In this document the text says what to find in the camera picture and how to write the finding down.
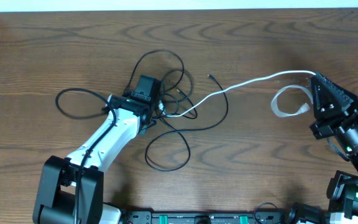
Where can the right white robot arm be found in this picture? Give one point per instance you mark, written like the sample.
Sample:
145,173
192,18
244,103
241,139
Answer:
342,191

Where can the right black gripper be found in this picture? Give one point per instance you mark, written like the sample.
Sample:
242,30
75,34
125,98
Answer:
327,111

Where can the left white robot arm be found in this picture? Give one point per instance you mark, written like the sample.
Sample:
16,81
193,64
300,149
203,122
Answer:
71,188

